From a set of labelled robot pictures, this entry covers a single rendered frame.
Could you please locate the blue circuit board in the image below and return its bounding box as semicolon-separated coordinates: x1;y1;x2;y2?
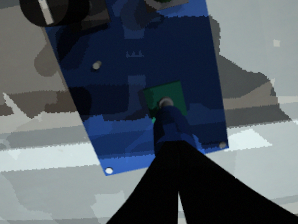
20;0;229;176

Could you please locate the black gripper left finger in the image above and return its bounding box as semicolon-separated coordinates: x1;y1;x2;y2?
106;141;180;224

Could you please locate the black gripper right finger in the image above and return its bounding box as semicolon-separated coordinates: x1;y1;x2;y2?
174;140;298;224

